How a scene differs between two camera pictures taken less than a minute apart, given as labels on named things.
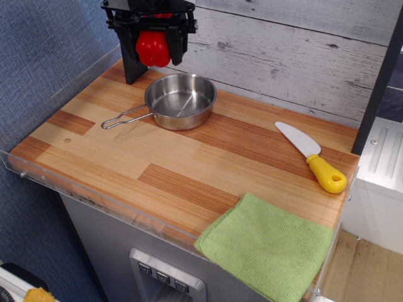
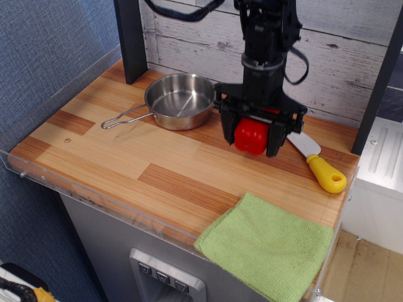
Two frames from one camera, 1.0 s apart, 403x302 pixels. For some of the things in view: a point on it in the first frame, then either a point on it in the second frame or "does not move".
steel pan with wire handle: (180, 101) does not move
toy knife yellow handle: (333, 181) does not move
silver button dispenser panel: (160, 280) does not move
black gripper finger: (127, 33) → (230, 116)
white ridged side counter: (374, 211) does not move
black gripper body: (150, 13) → (261, 94)
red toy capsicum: (152, 48) → (252, 135)
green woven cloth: (279, 254) does not move
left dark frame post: (134, 68) does not move
